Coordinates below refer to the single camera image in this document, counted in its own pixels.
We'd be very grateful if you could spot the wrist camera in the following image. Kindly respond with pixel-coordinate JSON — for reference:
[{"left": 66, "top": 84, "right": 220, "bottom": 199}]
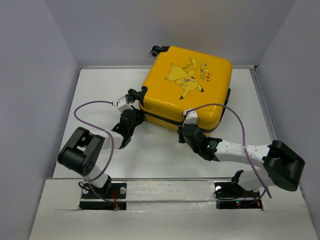
[
  {"left": 182, "top": 109, "right": 198, "bottom": 126},
  {"left": 112, "top": 94, "right": 134, "bottom": 113}
]

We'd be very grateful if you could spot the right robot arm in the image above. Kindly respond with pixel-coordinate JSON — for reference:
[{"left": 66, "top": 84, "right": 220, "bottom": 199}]
[{"left": 177, "top": 124, "right": 305, "bottom": 196}]

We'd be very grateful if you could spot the silver front rail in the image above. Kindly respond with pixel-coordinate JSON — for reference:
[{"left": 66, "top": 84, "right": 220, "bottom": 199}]
[{"left": 51, "top": 176, "right": 235, "bottom": 182}]

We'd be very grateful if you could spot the yellow hard-shell suitcase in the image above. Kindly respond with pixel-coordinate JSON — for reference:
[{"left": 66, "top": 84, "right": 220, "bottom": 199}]
[{"left": 127, "top": 45, "right": 233, "bottom": 135}]

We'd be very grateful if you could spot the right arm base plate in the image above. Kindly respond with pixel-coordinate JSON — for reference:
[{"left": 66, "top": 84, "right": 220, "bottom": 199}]
[{"left": 213, "top": 181, "right": 263, "bottom": 210}]

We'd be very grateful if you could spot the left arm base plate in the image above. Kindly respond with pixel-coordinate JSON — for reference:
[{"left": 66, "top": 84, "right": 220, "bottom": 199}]
[{"left": 78, "top": 181, "right": 127, "bottom": 211}]

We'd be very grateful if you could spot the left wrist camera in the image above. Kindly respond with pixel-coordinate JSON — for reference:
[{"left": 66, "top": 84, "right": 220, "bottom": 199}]
[{"left": 112, "top": 94, "right": 134, "bottom": 113}]

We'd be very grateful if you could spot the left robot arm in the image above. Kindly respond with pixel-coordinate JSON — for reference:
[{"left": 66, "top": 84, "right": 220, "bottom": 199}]
[{"left": 57, "top": 108, "right": 145, "bottom": 199}]

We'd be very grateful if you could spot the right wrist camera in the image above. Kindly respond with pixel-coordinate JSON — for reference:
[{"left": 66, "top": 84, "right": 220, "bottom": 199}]
[{"left": 182, "top": 109, "right": 198, "bottom": 126}]

